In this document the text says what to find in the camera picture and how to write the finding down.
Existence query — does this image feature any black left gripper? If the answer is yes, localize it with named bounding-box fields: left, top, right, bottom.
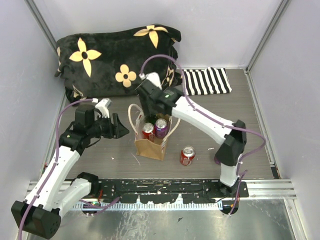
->
left=88, top=112, right=130, bottom=139

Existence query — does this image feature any green glass bottle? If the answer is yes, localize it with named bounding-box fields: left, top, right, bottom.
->
left=145, top=114, right=158, bottom=125

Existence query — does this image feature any purple Fanta can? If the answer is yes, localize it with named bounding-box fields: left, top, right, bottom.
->
left=154, top=118, right=169, bottom=139
left=214, top=156, right=221, bottom=165

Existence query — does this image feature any red Coca-Cola can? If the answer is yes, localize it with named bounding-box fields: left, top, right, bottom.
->
left=142, top=122, right=156, bottom=142
left=179, top=145, right=196, bottom=166

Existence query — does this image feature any watermelon print jute bag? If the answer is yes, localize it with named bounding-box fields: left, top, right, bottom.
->
left=127, top=103, right=181, bottom=161

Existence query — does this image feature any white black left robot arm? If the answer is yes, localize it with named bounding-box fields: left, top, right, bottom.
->
left=11, top=104, right=130, bottom=239

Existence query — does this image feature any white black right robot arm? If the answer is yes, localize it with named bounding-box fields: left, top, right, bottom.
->
left=136, top=80, right=247, bottom=197

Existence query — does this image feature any black white striped cloth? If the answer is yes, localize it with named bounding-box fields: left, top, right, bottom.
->
left=183, top=67, right=232, bottom=96

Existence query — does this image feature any black floral plush blanket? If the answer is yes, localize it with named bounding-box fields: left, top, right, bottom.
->
left=55, top=24, right=182, bottom=103

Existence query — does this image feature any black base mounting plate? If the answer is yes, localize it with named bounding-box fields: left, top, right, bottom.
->
left=83, top=179, right=249, bottom=204

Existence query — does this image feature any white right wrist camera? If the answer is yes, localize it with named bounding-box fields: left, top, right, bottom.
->
left=139, top=72, right=163, bottom=90

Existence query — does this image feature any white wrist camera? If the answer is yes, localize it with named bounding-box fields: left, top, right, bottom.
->
left=92, top=98, right=112, bottom=118
left=139, top=72, right=163, bottom=90

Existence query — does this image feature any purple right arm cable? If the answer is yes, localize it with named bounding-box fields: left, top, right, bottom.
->
left=139, top=54, right=267, bottom=216

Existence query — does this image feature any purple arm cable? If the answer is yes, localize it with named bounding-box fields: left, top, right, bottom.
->
left=17, top=97, right=122, bottom=240
left=139, top=54, right=267, bottom=216

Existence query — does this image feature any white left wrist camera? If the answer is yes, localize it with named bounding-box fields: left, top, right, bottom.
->
left=92, top=98, right=112, bottom=118

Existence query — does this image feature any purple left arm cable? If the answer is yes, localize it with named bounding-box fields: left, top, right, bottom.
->
left=17, top=97, right=122, bottom=240

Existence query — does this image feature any aluminium front rail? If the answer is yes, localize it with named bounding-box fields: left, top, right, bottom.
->
left=25, top=178, right=297, bottom=215

